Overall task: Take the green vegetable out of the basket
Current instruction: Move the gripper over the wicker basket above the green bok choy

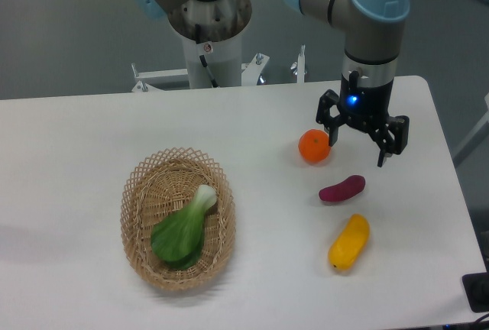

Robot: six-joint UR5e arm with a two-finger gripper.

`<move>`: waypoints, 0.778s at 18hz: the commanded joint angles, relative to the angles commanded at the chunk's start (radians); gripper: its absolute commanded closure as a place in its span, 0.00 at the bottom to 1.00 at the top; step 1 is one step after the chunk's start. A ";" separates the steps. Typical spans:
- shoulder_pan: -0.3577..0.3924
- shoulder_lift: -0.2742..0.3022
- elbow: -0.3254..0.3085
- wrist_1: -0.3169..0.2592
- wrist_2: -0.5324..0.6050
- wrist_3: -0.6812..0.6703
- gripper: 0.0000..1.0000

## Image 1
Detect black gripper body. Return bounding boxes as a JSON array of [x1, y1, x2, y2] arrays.
[[339, 76, 393, 131]]

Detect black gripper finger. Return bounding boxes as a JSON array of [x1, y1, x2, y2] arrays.
[[316, 89, 342, 146], [371, 115, 410, 167]]

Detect yellow mango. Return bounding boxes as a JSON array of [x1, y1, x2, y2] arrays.
[[328, 214, 371, 270]]

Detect black cable on pedestal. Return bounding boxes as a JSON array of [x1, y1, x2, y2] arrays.
[[195, 23, 220, 89]]

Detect white table leg right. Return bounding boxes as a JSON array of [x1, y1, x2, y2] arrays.
[[452, 93, 489, 168]]

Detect green bok choy vegetable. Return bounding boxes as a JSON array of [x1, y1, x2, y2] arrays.
[[151, 185, 217, 270]]

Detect black device at table edge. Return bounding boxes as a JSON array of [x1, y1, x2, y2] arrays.
[[462, 272, 488, 313]]

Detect woven wicker basket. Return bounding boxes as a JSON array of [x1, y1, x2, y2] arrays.
[[120, 147, 235, 291]]

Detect orange tangerine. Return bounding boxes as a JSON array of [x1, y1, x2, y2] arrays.
[[298, 129, 331, 163]]

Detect purple sweet potato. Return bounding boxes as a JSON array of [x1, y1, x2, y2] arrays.
[[318, 175, 366, 203]]

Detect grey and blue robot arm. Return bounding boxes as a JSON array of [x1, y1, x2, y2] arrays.
[[135, 0, 410, 163]]

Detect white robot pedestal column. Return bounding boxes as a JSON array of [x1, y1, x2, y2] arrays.
[[167, 0, 253, 89]]

